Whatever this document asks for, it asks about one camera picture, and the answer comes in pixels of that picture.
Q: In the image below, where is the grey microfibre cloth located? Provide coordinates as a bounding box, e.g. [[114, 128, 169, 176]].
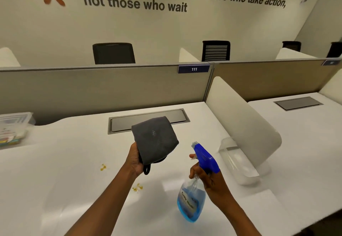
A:
[[131, 116, 180, 175]]

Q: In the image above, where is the gray cable hatch lid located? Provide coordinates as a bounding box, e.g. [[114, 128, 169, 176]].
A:
[[108, 108, 191, 135], [273, 96, 324, 112]]

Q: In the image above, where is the black slatted-back office chair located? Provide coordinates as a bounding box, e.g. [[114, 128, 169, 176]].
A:
[[201, 40, 231, 62]]

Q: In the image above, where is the beige partition panel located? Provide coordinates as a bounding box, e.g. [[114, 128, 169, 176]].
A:
[[0, 64, 214, 125], [211, 58, 342, 103]]

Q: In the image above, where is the dark blue number sign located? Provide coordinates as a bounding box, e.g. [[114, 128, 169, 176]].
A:
[[177, 64, 211, 74], [321, 59, 342, 67]]

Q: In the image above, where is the clear lidded storage box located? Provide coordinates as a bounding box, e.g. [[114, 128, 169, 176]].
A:
[[0, 112, 36, 148]]

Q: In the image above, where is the person's right hand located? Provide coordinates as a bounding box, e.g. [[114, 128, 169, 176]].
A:
[[188, 154, 235, 210]]

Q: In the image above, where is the white table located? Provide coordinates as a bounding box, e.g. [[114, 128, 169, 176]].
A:
[[247, 92, 342, 230], [0, 101, 302, 236]]

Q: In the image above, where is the black solid-back office chair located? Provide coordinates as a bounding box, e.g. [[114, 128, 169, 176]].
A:
[[92, 42, 136, 65]]

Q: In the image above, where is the blue spray bottle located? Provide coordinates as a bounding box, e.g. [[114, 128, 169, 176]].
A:
[[177, 141, 221, 223]]

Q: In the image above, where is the person's left forearm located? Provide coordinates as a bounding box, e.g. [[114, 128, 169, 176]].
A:
[[65, 163, 138, 236]]

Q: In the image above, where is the white desk divider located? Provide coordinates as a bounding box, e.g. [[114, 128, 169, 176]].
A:
[[178, 47, 201, 63], [0, 47, 21, 68], [205, 76, 283, 168], [275, 47, 317, 60], [318, 68, 342, 105]]

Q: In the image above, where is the clear plastic bin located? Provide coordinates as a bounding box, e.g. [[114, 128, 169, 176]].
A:
[[218, 137, 271, 186]]

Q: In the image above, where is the person's left hand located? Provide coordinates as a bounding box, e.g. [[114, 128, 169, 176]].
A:
[[125, 142, 145, 178]]

